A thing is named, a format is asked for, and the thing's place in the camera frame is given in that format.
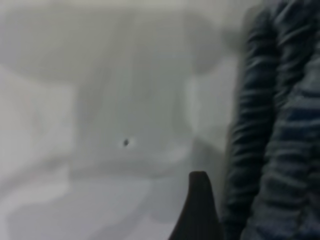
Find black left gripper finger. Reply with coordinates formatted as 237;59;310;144
167;170;219;240

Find blue denim jeans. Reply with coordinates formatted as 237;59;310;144
219;0;320;240

